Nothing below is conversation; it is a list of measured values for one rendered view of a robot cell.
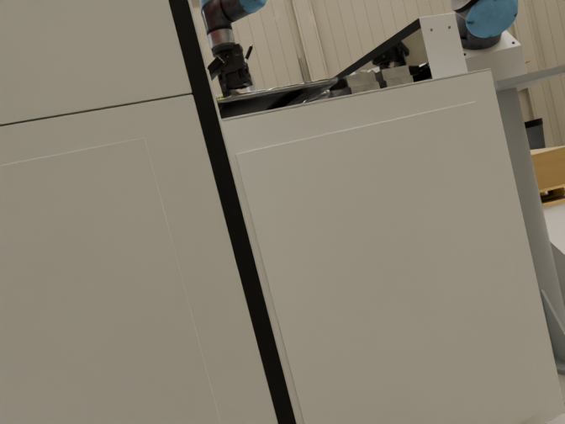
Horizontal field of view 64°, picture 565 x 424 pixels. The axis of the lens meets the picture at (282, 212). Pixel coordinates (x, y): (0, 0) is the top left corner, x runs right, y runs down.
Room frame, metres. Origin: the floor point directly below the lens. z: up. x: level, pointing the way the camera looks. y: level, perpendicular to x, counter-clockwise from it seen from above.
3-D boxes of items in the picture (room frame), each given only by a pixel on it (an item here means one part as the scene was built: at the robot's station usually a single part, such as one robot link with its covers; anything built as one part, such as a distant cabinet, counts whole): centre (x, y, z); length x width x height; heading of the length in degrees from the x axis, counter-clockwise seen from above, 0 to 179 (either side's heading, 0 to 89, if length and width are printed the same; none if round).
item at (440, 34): (1.23, -0.33, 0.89); 0.55 x 0.09 x 0.14; 19
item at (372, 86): (1.28, -0.21, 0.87); 0.36 x 0.08 x 0.03; 19
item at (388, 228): (1.28, -0.03, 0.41); 0.96 x 0.64 x 0.82; 19
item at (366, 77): (1.13, -0.26, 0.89); 0.08 x 0.03 x 0.03; 109
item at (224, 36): (1.34, 0.05, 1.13); 0.08 x 0.08 x 0.05
